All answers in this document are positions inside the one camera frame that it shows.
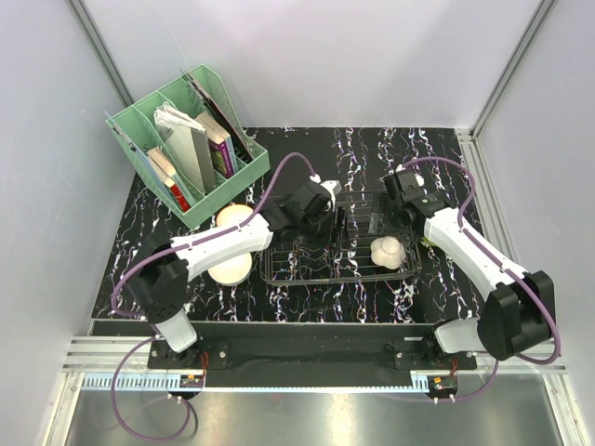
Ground white flower-shaped bowl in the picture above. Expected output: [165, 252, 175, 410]
[370, 236, 405, 270]

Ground black wire dish rack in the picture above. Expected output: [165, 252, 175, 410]
[259, 190, 422, 286]

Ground striped white bowl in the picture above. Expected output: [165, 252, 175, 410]
[216, 204, 253, 227]

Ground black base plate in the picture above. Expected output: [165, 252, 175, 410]
[148, 321, 477, 371]

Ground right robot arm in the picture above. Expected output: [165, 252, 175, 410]
[372, 168, 561, 369]

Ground grey book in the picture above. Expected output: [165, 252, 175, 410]
[165, 122, 217, 194]

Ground green file organizer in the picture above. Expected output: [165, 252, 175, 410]
[106, 65, 271, 230]

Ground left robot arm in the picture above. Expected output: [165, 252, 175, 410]
[126, 179, 341, 368]

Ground red book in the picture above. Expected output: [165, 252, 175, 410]
[166, 183, 191, 212]

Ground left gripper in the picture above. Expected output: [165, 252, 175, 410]
[300, 205, 351, 251]

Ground purple book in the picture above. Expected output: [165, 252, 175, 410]
[195, 111, 239, 178]

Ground aluminium frame rail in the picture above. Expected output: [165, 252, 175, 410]
[455, 128, 563, 367]

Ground white crumpled paper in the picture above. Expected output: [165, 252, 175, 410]
[153, 102, 189, 140]

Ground white ribbed bowl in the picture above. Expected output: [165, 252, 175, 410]
[207, 253, 253, 286]

